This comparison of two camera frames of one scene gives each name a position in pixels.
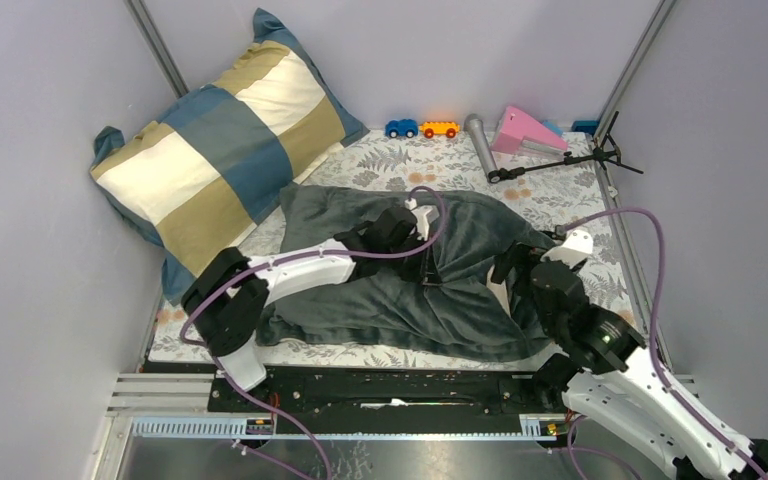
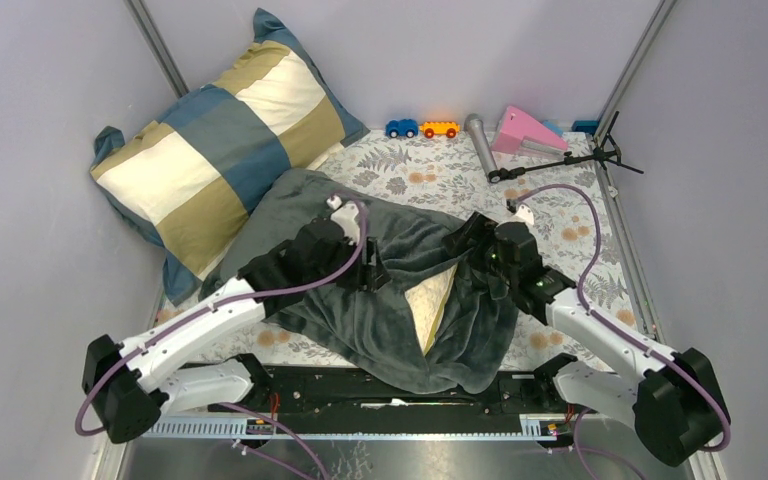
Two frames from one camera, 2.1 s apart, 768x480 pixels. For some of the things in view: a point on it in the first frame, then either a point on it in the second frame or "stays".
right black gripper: x=518 y=255 stays
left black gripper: x=424 y=270 → x=369 y=274
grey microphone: x=474 y=123 stays
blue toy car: x=404 y=127 stays
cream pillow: x=499 y=290 → x=427 y=301
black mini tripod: x=600 y=154 stays
